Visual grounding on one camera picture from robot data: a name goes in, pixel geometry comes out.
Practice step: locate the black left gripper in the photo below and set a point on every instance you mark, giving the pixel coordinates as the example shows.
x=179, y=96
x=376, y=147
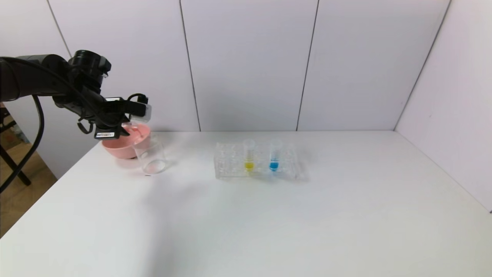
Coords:
x=106, y=134

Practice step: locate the test tube with red pigment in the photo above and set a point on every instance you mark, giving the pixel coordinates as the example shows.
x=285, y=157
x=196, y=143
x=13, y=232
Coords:
x=138, y=129

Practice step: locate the orange and black left arm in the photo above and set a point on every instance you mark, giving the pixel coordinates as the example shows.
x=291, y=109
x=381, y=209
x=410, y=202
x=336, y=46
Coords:
x=34, y=77

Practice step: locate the clear plastic test tube rack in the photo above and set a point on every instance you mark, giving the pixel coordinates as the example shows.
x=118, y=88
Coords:
x=230, y=165

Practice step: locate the test tube with yellow pigment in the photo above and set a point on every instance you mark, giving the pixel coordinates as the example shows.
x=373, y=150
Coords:
x=249, y=164

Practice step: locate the test tube with blue pigment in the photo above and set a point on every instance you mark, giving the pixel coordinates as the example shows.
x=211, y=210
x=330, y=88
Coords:
x=273, y=164

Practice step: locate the pink bowl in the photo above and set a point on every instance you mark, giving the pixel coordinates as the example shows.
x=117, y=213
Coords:
x=119, y=148

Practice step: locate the clear glass beaker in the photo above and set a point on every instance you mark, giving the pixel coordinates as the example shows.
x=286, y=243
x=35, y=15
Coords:
x=152, y=161

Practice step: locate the black stand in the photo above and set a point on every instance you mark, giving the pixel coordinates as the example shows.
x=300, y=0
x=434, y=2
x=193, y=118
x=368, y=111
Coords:
x=15, y=169

